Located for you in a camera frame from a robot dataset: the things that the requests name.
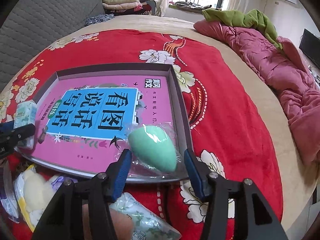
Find green tissue pack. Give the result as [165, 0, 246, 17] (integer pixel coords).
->
[14, 100, 37, 150]
[110, 192, 182, 239]

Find green makeup sponge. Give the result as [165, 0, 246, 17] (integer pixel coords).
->
[120, 122, 182, 176]

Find yellow white snack packet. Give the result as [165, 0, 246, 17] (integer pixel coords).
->
[12, 164, 61, 233]

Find pink makeup sponge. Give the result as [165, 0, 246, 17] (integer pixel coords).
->
[82, 203, 135, 240]

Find blue white snack packet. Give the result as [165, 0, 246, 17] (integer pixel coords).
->
[1, 159, 20, 224]

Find cream bear purple dress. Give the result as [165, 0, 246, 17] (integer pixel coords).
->
[23, 170, 78, 212]

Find red floral blanket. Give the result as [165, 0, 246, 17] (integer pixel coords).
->
[1, 30, 286, 239]

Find pink blue Chinese book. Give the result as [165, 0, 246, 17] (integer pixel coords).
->
[22, 75, 172, 177]

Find grey shallow cardboard box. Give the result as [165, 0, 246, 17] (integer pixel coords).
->
[18, 63, 193, 183]

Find grey quilted headboard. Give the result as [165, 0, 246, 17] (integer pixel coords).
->
[1, 0, 104, 89]

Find pink quilted comforter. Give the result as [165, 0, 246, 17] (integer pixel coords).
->
[194, 20, 319, 165]

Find blue patterned cloth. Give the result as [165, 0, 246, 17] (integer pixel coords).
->
[85, 14, 114, 26]

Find white tv cabinet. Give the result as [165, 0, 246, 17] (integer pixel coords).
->
[309, 65, 320, 89]

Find stack of folded blankets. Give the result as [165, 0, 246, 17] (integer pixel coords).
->
[102, 0, 156, 16]

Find green blanket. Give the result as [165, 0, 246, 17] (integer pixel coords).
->
[202, 8, 283, 50]

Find black television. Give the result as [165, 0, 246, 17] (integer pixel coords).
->
[299, 29, 320, 69]

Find clothes on window sill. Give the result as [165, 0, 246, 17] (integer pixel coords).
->
[169, 1, 212, 14]

